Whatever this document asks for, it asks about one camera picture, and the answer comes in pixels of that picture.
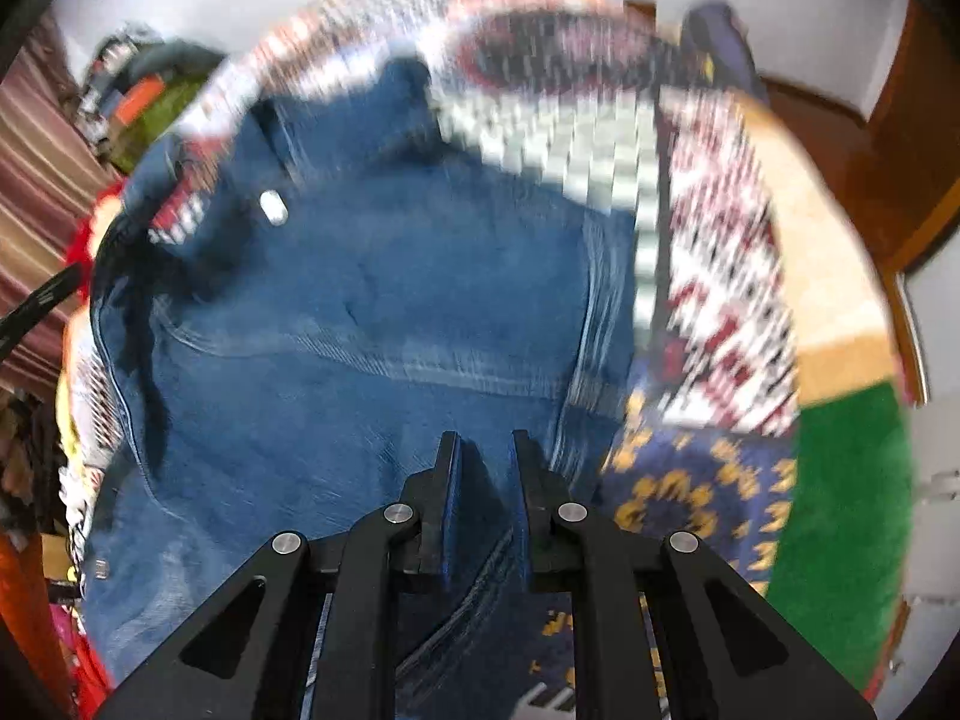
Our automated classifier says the blue denim jacket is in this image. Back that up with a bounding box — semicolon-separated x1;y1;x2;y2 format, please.
85;59;635;718

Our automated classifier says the red plush toy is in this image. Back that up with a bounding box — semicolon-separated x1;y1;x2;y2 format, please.
64;181;125;301

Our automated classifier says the striped red curtain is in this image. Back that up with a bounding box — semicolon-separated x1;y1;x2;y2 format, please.
0;13;122;407

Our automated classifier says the green fleece blanket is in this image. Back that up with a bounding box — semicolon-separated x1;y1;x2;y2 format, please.
766;382;913;691

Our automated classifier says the orange shoe box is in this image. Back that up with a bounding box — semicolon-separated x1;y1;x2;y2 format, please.
110;75;166;127

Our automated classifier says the green patterned storage box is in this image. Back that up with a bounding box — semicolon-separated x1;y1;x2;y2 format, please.
107;76;205;174

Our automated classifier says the grey neck pillow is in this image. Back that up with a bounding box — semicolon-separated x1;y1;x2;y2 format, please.
128;39;226;82

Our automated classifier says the patchwork patterned bedspread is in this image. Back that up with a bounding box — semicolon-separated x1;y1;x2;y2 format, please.
55;0;918;720

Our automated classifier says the wooden wardrobe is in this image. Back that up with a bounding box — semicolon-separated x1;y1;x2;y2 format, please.
750;0;958;275

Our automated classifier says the dark grey cloth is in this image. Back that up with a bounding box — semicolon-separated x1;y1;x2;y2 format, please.
680;0;770;104

